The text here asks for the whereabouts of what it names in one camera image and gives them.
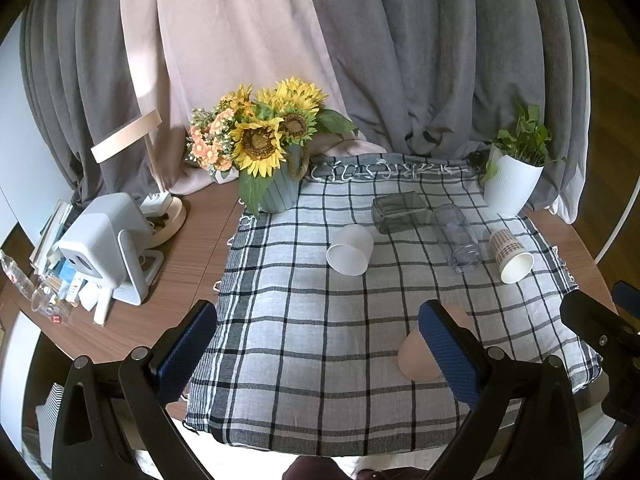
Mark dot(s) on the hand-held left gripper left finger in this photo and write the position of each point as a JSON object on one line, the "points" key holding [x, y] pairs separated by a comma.
{"points": [[187, 350]]}

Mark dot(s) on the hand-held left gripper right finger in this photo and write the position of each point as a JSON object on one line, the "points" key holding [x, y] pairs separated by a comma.
{"points": [[450, 355]]}

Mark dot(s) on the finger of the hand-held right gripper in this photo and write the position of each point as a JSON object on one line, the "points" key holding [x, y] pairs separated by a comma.
{"points": [[629, 297], [595, 317]]}

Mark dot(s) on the pink cup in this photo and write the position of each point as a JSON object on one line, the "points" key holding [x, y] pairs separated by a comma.
{"points": [[415, 357]]}

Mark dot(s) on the checked paper cup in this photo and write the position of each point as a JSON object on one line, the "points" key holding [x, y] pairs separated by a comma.
{"points": [[511, 256]]}

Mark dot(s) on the white plastic cup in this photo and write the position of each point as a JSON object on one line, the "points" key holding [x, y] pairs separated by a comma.
{"points": [[350, 252]]}

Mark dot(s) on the clear plastic cup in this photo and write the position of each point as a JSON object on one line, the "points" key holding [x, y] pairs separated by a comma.
{"points": [[47, 302]]}

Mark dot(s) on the white round tube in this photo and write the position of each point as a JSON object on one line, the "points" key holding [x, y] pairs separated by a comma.
{"points": [[617, 232]]}

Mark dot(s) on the black white checked cloth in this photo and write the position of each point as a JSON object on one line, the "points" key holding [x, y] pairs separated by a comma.
{"points": [[310, 340]]}

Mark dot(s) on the white projector on stand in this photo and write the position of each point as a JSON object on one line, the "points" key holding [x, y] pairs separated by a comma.
{"points": [[95, 240]]}

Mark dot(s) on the white power adapter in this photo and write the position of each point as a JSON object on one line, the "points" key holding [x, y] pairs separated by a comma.
{"points": [[154, 206]]}

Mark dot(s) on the square glass jar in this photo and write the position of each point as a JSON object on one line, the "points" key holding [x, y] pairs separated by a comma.
{"points": [[400, 212]]}

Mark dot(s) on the white ribbed plant pot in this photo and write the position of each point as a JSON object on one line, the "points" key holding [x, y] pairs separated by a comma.
{"points": [[510, 185]]}

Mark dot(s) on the stack of books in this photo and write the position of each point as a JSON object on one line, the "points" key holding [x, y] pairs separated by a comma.
{"points": [[50, 240]]}

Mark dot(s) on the grey ribbed vase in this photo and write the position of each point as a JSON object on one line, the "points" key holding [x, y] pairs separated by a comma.
{"points": [[281, 191]]}

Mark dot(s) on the green potted plant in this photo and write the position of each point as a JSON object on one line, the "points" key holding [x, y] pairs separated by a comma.
{"points": [[525, 135]]}

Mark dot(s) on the sunflower bouquet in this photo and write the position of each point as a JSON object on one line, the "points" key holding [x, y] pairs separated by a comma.
{"points": [[257, 142]]}

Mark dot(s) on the white desk lamp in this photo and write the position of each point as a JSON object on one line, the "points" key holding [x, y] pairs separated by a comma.
{"points": [[127, 132]]}

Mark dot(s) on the grey curtain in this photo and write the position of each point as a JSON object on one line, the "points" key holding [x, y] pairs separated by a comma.
{"points": [[440, 50], [85, 60]]}

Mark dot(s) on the pink curtain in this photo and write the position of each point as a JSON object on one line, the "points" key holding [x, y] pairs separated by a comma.
{"points": [[225, 35]]}

